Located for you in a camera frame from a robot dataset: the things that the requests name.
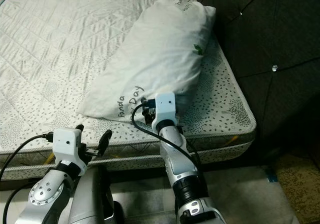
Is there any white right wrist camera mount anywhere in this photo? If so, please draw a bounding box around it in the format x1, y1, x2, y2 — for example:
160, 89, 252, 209
154, 92, 179, 130

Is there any grey left robot leg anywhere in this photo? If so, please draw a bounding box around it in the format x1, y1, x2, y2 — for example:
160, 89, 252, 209
67, 166, 123, 224

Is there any dark tufted headboard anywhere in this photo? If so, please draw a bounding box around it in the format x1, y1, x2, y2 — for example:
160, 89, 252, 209
187, 0, 320, 165

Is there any grey quilted mattress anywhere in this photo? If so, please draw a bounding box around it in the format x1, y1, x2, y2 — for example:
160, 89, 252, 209
0, 0, 257, 180

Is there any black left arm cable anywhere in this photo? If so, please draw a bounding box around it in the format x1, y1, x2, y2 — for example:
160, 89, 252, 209
0, 132, 55, 224

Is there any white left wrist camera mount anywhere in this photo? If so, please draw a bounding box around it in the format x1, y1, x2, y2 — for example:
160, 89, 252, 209
52, 128, 88, 172

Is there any brown rug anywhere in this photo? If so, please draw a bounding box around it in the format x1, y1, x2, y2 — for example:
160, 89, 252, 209
272, 154, 320, 224

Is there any white pillow with black print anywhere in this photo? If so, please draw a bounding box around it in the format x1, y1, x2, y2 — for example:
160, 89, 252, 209
77, 0, 217, 122

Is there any dark bed frame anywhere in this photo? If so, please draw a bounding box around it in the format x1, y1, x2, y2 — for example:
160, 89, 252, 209
0, 146, 263, 190

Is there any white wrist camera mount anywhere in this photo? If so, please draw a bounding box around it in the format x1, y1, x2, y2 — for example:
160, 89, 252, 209
154, 92, 179, 130
52, 128, 88, 172

